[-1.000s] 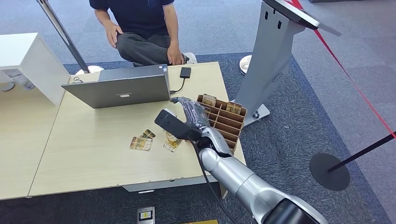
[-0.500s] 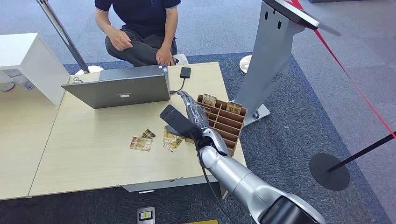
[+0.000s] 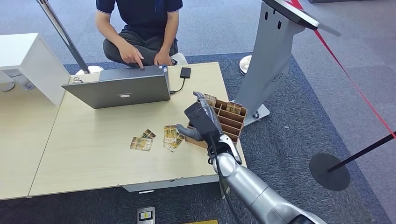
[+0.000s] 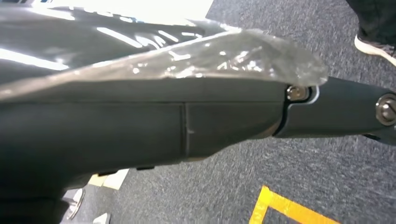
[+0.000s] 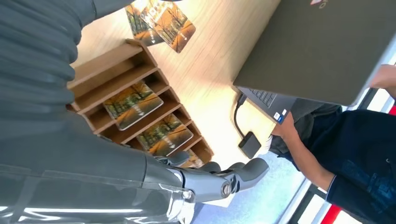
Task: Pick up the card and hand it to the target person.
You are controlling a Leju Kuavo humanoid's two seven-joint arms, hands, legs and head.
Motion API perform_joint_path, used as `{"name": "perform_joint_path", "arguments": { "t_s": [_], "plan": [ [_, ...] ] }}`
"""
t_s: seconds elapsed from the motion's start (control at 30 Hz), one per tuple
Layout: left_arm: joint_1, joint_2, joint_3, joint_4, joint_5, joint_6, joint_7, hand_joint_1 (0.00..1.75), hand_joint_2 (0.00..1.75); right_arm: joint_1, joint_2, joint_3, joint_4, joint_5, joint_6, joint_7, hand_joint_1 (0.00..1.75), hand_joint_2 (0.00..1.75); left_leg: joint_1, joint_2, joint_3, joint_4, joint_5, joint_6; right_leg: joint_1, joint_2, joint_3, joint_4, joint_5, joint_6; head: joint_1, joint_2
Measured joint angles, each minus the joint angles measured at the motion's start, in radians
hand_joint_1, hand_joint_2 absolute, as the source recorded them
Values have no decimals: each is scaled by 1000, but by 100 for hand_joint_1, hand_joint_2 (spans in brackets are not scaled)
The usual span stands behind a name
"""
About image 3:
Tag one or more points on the person's right hand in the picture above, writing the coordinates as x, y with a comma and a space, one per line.
130, 54

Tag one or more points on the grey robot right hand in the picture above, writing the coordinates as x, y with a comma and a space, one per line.
188, 132

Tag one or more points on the person's left hand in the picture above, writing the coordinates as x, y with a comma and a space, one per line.
163, 58

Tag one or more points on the wooden card holder box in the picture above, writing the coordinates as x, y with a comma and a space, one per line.
230, 122

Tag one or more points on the person's left forearm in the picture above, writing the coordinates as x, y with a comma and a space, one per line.
170, 34

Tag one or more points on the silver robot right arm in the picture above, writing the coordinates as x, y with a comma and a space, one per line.
253, 190

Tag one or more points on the person's right forearm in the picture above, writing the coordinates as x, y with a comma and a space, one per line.
109, 32

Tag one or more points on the person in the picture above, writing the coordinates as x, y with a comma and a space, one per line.
142, 21

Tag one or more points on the black external drive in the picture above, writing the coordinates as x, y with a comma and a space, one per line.
185, 72

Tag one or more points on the grey laptop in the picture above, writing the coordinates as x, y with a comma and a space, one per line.
123, 91

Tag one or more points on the grey desk underframe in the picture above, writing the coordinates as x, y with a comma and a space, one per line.
167, 184

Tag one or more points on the silver stanchion with round base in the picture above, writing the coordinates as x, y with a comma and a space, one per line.
63, 35

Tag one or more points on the white round stanchion base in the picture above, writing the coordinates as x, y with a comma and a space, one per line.
245, 64

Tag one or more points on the yellow floor strip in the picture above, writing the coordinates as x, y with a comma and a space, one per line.
199, 222

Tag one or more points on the metal floor socket box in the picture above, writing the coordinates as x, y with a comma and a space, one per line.
145, 215

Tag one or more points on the white cabinet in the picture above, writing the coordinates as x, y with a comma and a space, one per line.
34, 61

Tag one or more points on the grey kiosk stand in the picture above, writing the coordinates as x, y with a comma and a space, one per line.
269, 58

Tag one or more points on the grey round disc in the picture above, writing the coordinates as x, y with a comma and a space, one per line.
6, 87

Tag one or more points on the black stanchion with round base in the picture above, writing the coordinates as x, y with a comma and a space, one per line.
329, 171

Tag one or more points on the red barrier belt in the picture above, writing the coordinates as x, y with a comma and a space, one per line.
346, 72

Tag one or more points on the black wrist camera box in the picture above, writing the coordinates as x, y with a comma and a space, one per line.
202, 122

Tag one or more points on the grey metal bracket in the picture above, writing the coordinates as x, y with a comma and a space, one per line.
23, 82

